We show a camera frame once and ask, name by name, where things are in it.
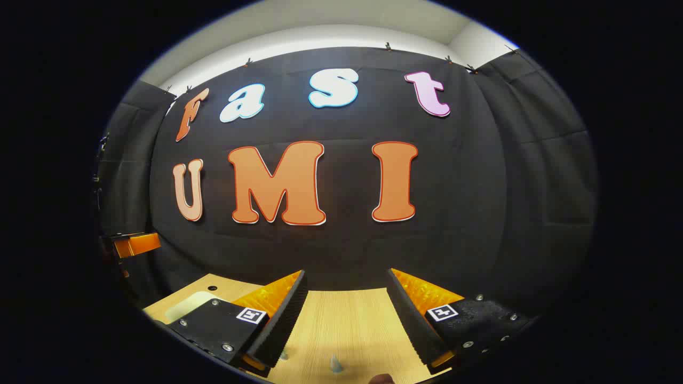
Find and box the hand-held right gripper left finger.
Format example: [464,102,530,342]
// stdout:
[167,269,309,377]

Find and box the pale yellow suitcase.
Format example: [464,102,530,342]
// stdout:
[164,291,217,324]

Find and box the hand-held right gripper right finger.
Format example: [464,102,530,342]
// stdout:
[386,268,536,374]

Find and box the black strap with buckles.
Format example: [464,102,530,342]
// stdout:
[95,133,110,214]

